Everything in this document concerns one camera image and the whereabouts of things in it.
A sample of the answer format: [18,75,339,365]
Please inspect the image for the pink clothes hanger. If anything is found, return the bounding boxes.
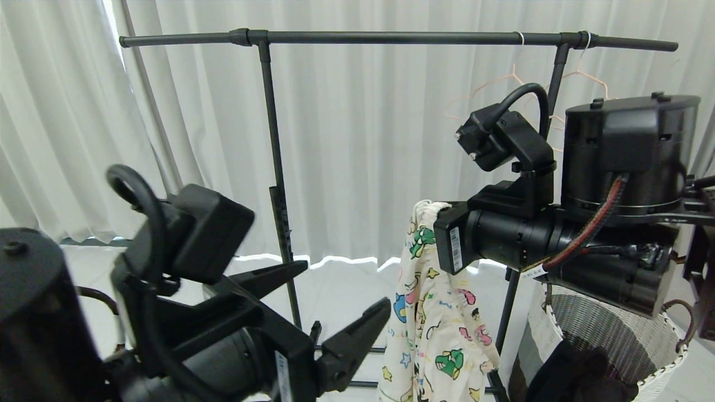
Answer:
[561,32,611,102]
[444,32,565,154]

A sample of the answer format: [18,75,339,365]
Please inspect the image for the cream printed garment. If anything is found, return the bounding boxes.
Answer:
[379,199,502,402]

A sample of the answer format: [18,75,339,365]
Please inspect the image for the white curtain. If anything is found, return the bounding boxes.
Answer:
[112,0,715,267]
[0,0,185,245]

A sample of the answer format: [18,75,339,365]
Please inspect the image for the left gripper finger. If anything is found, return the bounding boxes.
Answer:
[314,297,392,394]
[228,260,309,300]

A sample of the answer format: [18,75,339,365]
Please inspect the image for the black clothes rack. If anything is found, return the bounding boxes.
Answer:
[119,28,679,402]

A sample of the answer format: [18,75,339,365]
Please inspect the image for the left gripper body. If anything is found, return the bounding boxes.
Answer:
[156,274,322,402]

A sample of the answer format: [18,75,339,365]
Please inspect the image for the black garment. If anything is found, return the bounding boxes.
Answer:
[525,339,638,402]

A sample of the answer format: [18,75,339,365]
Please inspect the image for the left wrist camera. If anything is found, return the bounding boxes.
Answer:
[112,183,263,358]

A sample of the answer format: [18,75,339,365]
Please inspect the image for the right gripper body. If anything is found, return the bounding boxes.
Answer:
[433,200,564,275]

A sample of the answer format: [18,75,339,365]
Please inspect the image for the black cable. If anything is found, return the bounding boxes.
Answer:
[105,164,224,402]
[485,83,551,137]

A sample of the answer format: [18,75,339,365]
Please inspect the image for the white laundry basket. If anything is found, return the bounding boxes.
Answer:
[507,282,697,402]

